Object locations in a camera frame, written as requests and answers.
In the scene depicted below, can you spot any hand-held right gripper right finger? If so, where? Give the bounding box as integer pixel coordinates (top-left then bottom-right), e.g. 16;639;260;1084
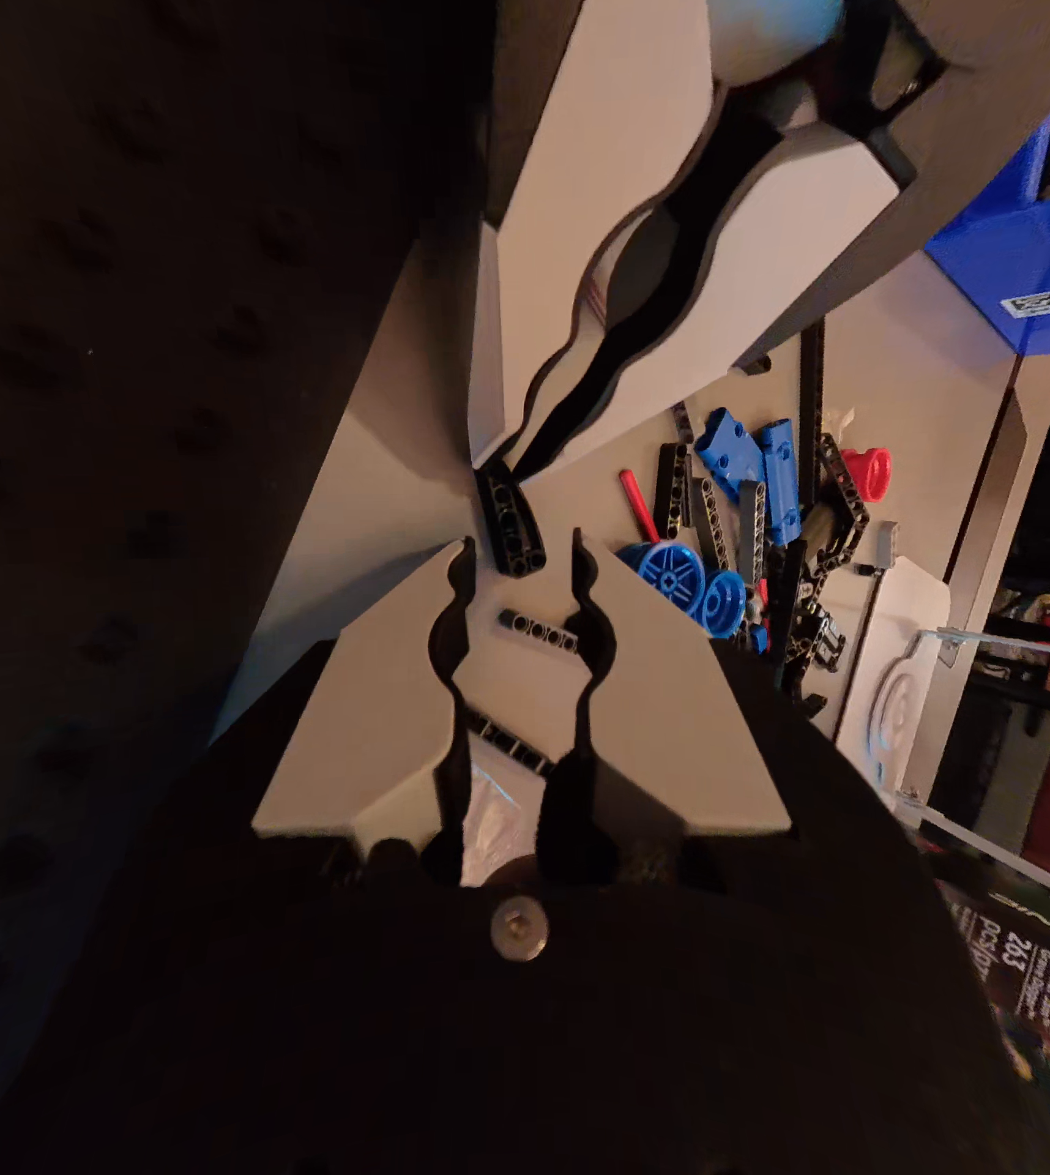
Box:
564;527;797;864

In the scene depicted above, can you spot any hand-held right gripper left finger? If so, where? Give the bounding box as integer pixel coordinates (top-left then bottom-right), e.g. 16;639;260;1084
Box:
251;537;481;869

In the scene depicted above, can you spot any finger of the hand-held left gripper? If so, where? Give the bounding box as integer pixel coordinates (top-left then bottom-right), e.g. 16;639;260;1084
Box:
512;123;903;483
472;0;848;470

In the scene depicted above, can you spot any blue angled shell panel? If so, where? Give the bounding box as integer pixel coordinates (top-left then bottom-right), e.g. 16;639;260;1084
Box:
695;406;766;483

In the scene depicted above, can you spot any black beam chassis assembly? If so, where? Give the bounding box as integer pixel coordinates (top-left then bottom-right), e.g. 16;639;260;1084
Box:
764;431;870;698

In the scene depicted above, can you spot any grey desk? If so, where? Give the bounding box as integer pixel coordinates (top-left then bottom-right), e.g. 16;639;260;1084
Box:
213;248;1050;887

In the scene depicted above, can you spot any blue wheel hub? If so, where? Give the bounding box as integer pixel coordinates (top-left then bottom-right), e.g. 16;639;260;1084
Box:
617;541;709;629
702;569;749;639

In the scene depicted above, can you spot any long black beam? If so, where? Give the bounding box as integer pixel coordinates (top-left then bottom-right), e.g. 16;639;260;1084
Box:
464;704;556;779

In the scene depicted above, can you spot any blue plastic bin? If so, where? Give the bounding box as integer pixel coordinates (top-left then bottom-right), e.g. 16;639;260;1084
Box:
924;49;1050;354

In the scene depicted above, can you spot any small bag of red parts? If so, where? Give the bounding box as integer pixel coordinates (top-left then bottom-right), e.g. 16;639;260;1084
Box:
461;762;545;887

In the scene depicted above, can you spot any grey long beam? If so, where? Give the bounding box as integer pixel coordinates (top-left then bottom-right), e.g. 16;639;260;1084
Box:
498;608;581;653

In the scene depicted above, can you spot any pile of loose building parts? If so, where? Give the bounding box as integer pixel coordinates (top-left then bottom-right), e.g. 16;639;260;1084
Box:
617;316;870;708

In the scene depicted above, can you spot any blue curved shell panel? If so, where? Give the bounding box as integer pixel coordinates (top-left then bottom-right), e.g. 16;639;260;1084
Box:
757;416;804;543

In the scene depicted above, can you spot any red axle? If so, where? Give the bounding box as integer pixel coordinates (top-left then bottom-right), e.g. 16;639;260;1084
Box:
620;470;661;543

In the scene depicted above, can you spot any red wheel hub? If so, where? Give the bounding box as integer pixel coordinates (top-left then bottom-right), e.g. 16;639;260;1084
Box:
842;446;893;503

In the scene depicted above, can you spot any white book stand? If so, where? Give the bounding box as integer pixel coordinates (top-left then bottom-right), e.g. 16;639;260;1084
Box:
865;626;1050;799

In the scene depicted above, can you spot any dark perforated panel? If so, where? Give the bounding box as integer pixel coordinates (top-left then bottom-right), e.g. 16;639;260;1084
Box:
0;0;499;1175

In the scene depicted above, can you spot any printed toy set box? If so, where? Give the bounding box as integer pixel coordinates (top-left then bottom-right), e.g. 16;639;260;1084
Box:
934;881;1050;1175

